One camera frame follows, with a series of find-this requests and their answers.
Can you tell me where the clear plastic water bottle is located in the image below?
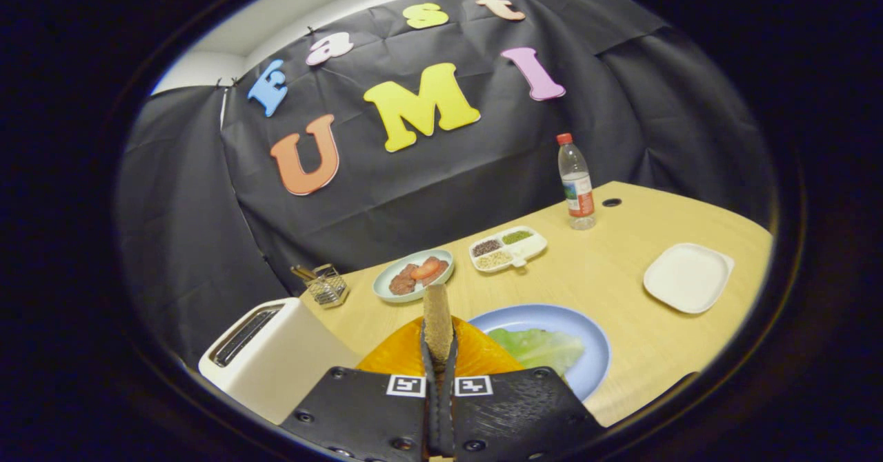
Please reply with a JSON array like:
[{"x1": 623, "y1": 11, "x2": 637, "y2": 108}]
[{"x1": 557, "y1": 133, "x2": 597, "y2": 231}]

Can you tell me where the metal wire basket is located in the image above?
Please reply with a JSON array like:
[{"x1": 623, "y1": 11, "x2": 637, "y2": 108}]
[{"x1": 290, "y1": 263, "x2": 350, "y2": 309}]

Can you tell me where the green lettuce leaf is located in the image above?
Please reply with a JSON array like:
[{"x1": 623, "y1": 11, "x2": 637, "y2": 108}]
[{"x1": 488, "y1": 327, "x2": 586, "y2": 378}]

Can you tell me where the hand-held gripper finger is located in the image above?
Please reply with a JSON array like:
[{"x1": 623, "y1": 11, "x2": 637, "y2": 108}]
[
  {"x1": 281, "y1": 317, "x2": 436, "y2": 462},
  {"x1": 443, "y1": 319, "x2": 606, "y2": 462}
]

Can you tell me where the white square plate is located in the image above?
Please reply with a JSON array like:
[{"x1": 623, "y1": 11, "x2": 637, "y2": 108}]
[{"x1": 643, "y1": 243, "x2": 735, "y2": 314}]

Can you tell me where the pale green round plate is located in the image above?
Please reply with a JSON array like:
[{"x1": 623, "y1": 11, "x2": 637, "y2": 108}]
[{"x1": 373, "y1": 249, "x2": 455, "y2": 303}]

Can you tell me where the blue round plate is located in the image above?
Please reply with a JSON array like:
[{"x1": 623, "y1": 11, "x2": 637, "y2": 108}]
[{"x1": 468, "y1": 303, "x2": 612, "y2": 402}]

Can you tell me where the white divided seasoning tray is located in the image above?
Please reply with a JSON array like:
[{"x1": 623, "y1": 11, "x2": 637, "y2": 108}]
[{"x1": 469, "y1": 226, "x2": 548, "y2": 273}]

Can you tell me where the brown meat slice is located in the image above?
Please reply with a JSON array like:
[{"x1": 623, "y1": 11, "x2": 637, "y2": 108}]
[{"x1": 388, "y1": 263, "x2": 418, "y2": 296}]

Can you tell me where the brown toast bread slice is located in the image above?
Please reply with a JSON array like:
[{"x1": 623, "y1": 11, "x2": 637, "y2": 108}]
[{"x1": 422, "y1": 283, "x2": 454, "y2": 365}]

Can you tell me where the white toaster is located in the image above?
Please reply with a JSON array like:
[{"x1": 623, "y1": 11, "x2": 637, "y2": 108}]
[{"x1": 199, "y1": 297, "x2": 361, "y2": 425}]

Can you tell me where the red tomato slice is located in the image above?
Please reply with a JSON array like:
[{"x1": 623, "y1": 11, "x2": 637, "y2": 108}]
[{"x1": 409, "y1": 257, "x2": 449, "y2": 283}]

